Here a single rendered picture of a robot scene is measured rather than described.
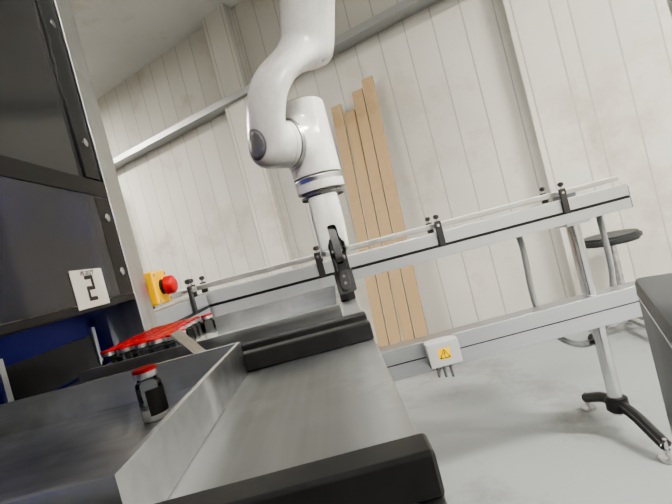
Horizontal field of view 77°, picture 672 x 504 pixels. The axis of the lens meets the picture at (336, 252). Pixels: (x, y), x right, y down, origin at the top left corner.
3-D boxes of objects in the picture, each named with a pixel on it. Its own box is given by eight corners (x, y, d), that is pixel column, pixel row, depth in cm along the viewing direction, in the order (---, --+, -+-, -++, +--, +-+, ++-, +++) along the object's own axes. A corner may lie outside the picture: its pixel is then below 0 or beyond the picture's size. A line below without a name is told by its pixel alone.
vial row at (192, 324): (153, 373, 57) (144, 341, 57) (196, 342, 75) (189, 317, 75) (169, 369, 57) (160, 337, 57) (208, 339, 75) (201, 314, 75)
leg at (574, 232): (615, 420, 159) (566, 224, 158) (600, 410, 168) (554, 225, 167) (638, 414, 159) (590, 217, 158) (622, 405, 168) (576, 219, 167)
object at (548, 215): (134, 338, 153) (122, 296, 153) (152, 329, 169) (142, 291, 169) (636, 206, 155) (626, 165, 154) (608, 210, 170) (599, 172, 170)
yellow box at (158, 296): (126, 313, 87) (117, 280, 87) (141, 308, 94) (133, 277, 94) (161, 304, 87) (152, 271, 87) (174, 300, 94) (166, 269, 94)
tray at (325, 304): (85, 399, 53) (77, 372, 53) (166, 348, 79) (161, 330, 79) (346, 331, 53) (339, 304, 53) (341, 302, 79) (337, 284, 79)
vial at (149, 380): (139, 427, 36) (126, 378, 36) (150, 416, 38) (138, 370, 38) (164, 420, 36) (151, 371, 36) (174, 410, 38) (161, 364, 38)
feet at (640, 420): (664, 467, 139) (654, 427, 139) (576, 408, 189) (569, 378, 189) (688, 461, 139) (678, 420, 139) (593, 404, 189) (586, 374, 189)
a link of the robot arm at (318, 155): (312, 171, 66) (351, 168, 73) (290, 90, 66) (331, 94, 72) (280, 186, 72) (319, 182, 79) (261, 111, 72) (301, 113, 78)
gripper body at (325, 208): (302, 198, 78) (317, 257, 78) (297, 191, 68) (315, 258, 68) (341, 188, 78) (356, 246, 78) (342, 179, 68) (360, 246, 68)
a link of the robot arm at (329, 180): (296, 187, 77) (300, 203, 77) (292, 180, 68) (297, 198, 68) (340, 176, 77) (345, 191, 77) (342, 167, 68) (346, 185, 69)
